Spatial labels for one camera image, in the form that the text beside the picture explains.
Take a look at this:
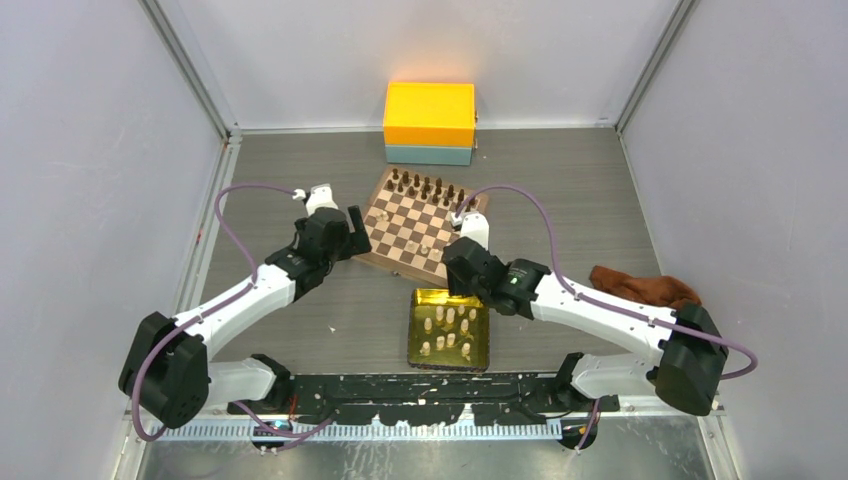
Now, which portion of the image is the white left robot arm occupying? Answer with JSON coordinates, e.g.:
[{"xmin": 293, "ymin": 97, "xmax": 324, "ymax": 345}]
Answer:
[{"xmin": 118, "ymin": 206, "xmax": 371, "ymax": 429}]

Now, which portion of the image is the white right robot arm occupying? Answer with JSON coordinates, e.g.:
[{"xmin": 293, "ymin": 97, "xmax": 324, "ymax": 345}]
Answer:
[{"xmin": 442, "ymin": 238, "xmax": 728, "ymax": 416}]

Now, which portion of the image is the wooden chess board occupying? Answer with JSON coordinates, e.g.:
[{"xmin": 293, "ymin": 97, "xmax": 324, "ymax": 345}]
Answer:
[{"xmin": 359, "ymin": 166, "xmax": 472, "ymax": 288}]

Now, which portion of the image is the yellow metal tray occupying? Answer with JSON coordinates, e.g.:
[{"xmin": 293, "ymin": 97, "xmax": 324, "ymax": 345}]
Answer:
[{"xmin": 407, "ymin": 288, "xmax": 490, "ymax": 373}]

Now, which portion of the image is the teal plastic box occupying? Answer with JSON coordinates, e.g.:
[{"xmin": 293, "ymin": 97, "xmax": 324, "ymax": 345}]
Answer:
[{"xmin": 385, "ymin": 145, "xmax": 473, "ymax": 166}]

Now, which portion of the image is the yellow plastic box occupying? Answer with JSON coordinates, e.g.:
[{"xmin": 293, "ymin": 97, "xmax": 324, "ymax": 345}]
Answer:
[{"xmin": 382, "ymin": 82, "xmax": 477, "ymax": 148}]

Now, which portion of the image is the brown cloth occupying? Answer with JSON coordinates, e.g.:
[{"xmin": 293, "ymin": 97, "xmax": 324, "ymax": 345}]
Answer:
[{"xmin": 589, "ymin": 265, "xmax": 702, "ymax": 310}]

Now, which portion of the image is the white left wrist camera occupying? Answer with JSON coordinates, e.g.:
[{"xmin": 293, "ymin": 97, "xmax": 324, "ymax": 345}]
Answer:
[{"xmin": 292, "ymin": 183, "xmax": 338, "ymax": 216}]

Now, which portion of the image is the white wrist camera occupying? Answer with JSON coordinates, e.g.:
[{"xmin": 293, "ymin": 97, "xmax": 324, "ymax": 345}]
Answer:
[
  {"xmin": 450, "ymin": 211, "xmax": 490, "ymax": 249},
  {"xmin": 292, "ymin": 183, "xmax": 338, "ymax": 216}
]

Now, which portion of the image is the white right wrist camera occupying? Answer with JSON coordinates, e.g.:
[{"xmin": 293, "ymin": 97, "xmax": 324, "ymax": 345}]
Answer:
[{"xmin": 450, "ymin": 211, "xmax": 490, "ymax": 249}]

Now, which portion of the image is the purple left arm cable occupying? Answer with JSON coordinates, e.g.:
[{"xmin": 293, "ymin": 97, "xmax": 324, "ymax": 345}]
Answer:
[{"xmin": 131, "ymin": 183, "xmax": 333, "ymax": 456}]

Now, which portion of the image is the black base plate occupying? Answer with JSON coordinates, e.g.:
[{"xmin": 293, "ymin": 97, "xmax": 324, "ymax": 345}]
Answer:
[{"xmin": 246, "ymin": 372, "xmax": 593, "ymax": 427}]

